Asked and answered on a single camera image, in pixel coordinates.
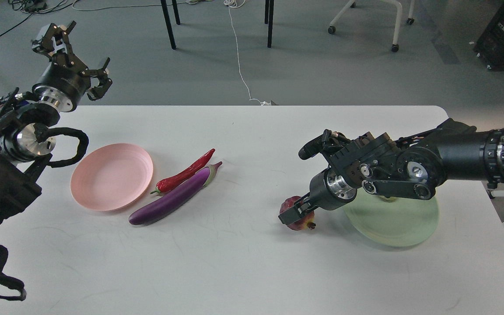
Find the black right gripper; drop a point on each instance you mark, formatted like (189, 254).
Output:
(327, 190)

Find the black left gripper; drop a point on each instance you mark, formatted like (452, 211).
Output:
(60, 80)

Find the red pomegranate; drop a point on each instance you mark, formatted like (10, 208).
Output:
(289, 215)

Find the purple eggplant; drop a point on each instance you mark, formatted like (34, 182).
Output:
(161, 208)

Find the red chili pepper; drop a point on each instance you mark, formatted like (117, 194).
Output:
(166, 185)

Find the green-pink peach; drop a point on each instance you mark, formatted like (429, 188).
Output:
(388, 199)

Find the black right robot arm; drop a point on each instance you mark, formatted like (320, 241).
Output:
(409, 167)

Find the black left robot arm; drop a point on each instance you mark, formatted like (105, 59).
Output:
(30, 140)

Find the green plate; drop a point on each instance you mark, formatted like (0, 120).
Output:
(403, 223)

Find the pink plate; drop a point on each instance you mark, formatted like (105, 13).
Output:
(112, 177)

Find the white rolling chair base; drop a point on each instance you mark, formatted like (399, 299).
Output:
(391, 23)

